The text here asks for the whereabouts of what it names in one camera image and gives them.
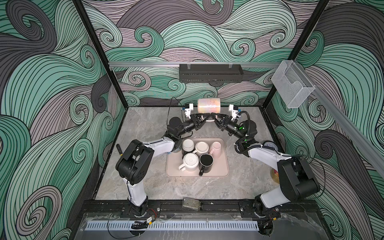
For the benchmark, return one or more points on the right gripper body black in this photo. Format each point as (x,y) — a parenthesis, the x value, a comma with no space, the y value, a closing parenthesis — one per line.
(226,124)

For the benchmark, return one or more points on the white slotted cable duct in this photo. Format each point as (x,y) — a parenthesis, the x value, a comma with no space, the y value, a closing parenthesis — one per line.
(175,226)

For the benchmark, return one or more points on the clear plastic wall bin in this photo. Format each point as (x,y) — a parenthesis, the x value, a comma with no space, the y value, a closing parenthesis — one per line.
(292,83)

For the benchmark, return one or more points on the white ribbed mug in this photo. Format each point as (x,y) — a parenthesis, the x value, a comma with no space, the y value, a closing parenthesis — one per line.
(190,162)

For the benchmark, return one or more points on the pink upside-down mug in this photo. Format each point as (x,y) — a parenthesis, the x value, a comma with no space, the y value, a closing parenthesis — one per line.
(216,150)

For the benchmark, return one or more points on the cream upside-down mug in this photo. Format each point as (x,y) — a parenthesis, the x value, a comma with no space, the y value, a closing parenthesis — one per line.
(201,148)

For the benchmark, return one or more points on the black white upside-down mug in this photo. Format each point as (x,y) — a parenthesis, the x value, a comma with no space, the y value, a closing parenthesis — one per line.
(188,146)

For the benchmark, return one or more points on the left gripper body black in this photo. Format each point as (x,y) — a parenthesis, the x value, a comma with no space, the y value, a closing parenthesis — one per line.
(196,127)

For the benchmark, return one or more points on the aluminium wall rail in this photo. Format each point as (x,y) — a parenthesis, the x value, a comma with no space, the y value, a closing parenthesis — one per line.
(166,64)

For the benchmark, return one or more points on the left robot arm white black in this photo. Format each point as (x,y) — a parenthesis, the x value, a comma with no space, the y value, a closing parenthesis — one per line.
(134,163)

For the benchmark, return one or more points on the small round clock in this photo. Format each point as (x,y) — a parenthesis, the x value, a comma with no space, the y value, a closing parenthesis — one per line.
(271,145)

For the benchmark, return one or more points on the pink iridescent mug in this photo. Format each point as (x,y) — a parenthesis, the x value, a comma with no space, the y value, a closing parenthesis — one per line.
(210,105)

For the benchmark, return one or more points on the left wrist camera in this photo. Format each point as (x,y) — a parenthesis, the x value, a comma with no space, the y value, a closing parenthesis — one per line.
(188,108)

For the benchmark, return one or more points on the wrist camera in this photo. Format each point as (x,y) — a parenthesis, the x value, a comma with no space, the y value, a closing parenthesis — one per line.
(234,110)
(188,108)

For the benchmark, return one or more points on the black wall shelf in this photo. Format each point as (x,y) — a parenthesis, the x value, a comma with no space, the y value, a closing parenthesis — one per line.
(210,73)

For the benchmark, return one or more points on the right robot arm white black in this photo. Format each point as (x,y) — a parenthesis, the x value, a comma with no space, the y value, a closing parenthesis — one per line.
(297,180)

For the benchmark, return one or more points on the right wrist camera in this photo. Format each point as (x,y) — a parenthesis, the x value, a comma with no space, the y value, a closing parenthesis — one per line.
(234,110)

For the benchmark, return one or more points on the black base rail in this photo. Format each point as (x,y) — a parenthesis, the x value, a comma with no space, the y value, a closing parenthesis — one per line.
(246,208)

